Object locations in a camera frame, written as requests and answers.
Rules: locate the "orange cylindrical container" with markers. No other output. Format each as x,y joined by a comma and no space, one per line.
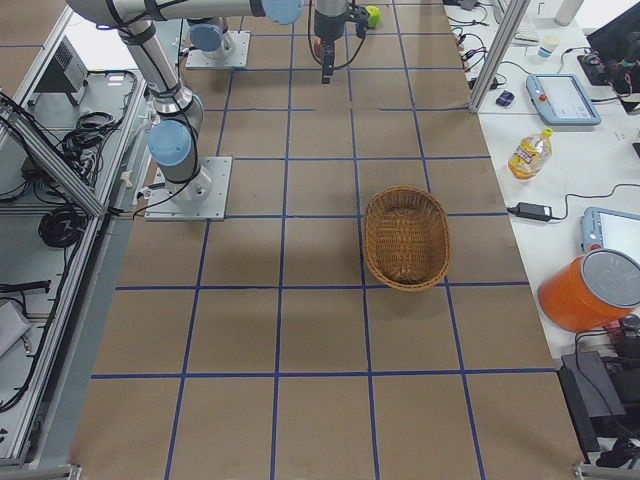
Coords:
595,289

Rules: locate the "woven wicker basket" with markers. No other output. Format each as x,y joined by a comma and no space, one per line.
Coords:
406,239

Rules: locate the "aluminium frame post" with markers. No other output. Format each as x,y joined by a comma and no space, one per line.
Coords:
500,44

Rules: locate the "blue teach pendant tablet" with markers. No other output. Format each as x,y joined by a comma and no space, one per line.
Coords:
560,100

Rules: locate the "white paper cup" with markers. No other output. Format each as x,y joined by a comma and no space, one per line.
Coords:
547,45

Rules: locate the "green apple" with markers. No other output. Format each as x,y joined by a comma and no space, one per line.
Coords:
374,16

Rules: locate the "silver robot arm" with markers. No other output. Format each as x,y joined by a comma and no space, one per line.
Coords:
135,23
210,36

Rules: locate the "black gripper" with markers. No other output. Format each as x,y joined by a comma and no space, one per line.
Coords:
327,29

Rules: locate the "yellow juice bottle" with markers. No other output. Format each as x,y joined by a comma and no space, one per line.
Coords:
531,155

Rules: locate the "dark blue computer mouse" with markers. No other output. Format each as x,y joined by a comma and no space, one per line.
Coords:
505,99

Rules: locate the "black power adapter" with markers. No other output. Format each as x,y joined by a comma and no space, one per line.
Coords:
535,212

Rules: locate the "red apple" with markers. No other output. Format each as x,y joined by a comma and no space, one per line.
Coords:
317,47

